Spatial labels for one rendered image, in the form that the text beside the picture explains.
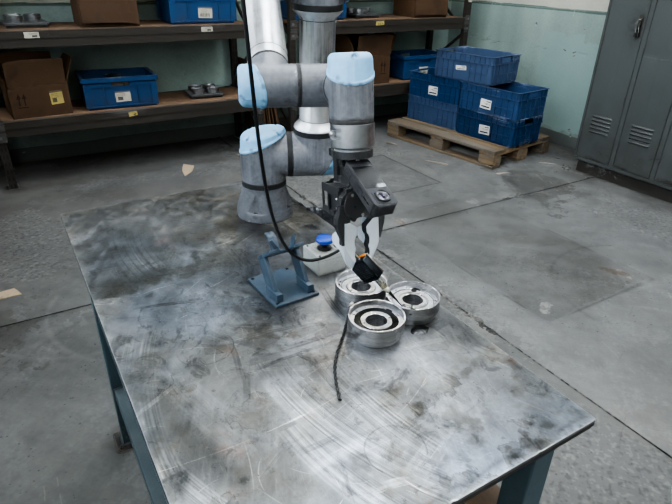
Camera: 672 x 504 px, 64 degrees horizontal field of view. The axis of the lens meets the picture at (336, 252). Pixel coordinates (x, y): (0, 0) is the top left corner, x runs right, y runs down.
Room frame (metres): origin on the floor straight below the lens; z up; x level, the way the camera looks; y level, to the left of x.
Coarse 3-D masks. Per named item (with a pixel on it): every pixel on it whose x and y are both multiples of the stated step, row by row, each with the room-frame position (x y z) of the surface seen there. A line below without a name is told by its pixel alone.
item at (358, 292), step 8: (344, 272) 0.97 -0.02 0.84; (352, 272) 0.98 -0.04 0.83; (336, 280) 0.94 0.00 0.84; (344, 280) 0.96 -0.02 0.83; (352, 280) 0.96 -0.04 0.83; (360, 280) 0.96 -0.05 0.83; (384, 280) 0.95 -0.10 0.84; (336, 288) 0.92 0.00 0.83; (352, 288) 0.93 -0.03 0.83; (360, 288) 0.96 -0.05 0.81; (368, 288) 0.95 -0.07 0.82; (344, 296) 0.90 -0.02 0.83; (352, 296) 0.89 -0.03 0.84; (360, 296) 0.89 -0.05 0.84; (368, 296) 0.89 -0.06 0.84; (376, 296) 0.89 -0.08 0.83; (384, 296) 0.91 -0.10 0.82; (344, 304) 0.91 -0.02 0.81
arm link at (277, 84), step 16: (256, 0) 1.16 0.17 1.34; (272, 0) 1.17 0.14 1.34; (256, 16) 1.11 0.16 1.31; (272, 16) 1.12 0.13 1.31; (256, 32) 1.07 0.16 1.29; (272, 32) 1.07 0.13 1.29; (256, 48) 1.03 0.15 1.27; (272, 48) 1.02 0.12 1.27; (240, 64) 0.98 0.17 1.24; (256, 64) 0.98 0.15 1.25; (272, 64) 0.98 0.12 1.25; (288, 64) 0.99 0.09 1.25; (240, 80) 0.95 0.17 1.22; (256, 80) 0.95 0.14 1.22; (272, 80) 0.95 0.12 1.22; (288, 80) 0.96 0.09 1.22; (240, 96) 0.95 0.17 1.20; (256, 96) 0.95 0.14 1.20; (272, 96) 0.95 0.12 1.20; (288, 96) 0.96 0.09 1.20
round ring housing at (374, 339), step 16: (368, 304) 0.87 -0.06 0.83; (384, 304) 0.87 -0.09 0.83; (352, 320) 0.82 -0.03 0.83; (368, 320) 0.83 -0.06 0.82; (384, 320) 0.83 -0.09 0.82; (400, 320) 0.82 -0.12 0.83; (352, 336) 0.80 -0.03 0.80; (368, 336) 0.77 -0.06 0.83; (384, 336) 0.77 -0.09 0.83; (400, 336) 0.79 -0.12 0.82
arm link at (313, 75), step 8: (304, 64) 0.99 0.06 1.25; (312, 64) 0.99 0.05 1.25; (320, 64) 1.00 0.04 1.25; (304, 72) 0.97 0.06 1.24; (312, 72) 0.97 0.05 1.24; (320, 72) 0.98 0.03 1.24; (304, 80) 0.96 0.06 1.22; (312, 80) 0.96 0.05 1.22; (320, 80) 0.97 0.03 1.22; (304, 88) 0.96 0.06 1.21; (312, 88) 0.96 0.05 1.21; (320, 88) 0.96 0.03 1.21; (304, 96) 0.96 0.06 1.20; (312, 96) 0.96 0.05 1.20; (320, 96) 0.97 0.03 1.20; (304, 104) 0.97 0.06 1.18; (312, 104) 0.97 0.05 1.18; (320, 104) 0.98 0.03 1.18; (328, 104) 0.98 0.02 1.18
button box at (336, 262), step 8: (304, 248) 1.08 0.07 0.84; (312, 248) 1.07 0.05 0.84; (320, 248) 1.06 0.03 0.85; (328, 248) 1.06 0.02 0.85; (336, 248) 1.07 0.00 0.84; (304, 256) 1.08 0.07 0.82; (312, 256) 1.04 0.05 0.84; (320, 256) 1.03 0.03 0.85; (336, 256) 1.04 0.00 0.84; (312, 264) 1.04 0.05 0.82; (320, 264) 1.02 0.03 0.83; (328, 264) 1.03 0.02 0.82; (336, 264) 1.04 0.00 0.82; (344, 264) 1.06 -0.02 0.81; (320, 272) 1.02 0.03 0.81; (328, 272) 1.03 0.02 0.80
